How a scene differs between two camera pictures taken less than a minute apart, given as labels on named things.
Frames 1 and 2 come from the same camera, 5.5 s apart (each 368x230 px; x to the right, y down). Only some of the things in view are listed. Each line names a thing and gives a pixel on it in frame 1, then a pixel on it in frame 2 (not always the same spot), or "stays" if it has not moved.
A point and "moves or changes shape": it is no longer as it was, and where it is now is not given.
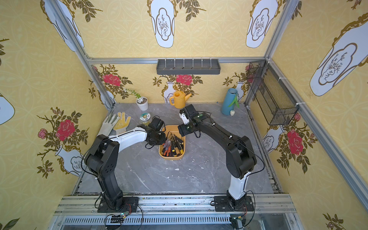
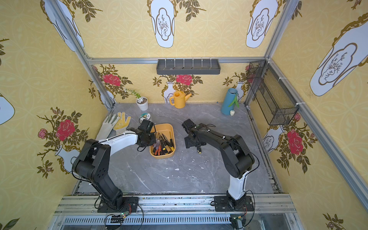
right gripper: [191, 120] to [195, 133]
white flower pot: [142, 102] stays
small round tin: [144, 118] stays
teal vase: [228, 104] stays
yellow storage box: [174, 148] moves or changes shape
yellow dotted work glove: [121, 124] stays
